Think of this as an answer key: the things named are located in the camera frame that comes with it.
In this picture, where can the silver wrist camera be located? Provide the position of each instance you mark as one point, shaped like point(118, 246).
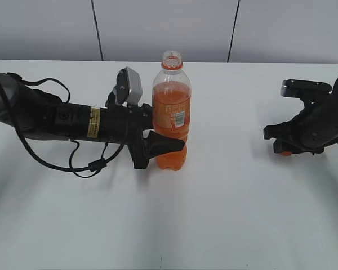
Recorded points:
point(304, 89)
point(128, 89)

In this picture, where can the orange bottle cap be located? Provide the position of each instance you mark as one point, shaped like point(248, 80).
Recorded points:
point(286, 153)

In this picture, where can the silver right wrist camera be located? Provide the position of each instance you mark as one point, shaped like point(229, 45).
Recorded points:
point(304, 89)

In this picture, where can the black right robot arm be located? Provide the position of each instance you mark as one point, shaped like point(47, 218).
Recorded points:
point(315, 127)

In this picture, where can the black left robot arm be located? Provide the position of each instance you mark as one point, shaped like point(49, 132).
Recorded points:
point(38, 115)

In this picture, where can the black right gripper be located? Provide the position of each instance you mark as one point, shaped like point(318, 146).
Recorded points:
point(310, 131)

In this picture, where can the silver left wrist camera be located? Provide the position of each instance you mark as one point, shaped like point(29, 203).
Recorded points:
point(128, 89)

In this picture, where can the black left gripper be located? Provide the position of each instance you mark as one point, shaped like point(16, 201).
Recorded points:
point(124, 125)

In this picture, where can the orange soda plastic bottle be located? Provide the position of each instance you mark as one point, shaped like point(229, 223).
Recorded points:
point(171, 98)

